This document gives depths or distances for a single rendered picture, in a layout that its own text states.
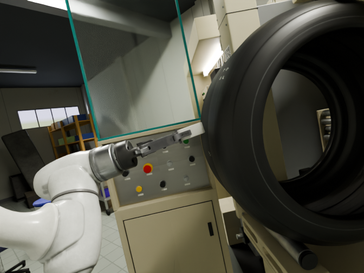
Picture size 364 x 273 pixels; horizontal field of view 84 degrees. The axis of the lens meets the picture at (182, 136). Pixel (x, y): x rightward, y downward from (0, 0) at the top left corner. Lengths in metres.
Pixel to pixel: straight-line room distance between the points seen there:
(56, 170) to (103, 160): 0.11
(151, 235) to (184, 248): 0.19
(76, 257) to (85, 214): 0.08
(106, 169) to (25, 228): 0.19
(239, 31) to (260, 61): 0.46
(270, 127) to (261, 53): 0.47
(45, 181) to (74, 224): 0.15
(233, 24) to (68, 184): 0.79
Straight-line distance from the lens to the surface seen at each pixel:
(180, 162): 1.11
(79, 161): 0.55
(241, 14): 0.95
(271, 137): 0.90
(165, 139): 0.50
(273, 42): 0.50
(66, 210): 0.49
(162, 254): 1.24
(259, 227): 0.82
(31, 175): 7.12
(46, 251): 0.48
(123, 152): 0.52
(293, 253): 0.63
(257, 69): 0.47
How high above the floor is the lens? 1.27
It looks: 4 degrees down
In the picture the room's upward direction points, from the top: 12 degrees counter-clockwise
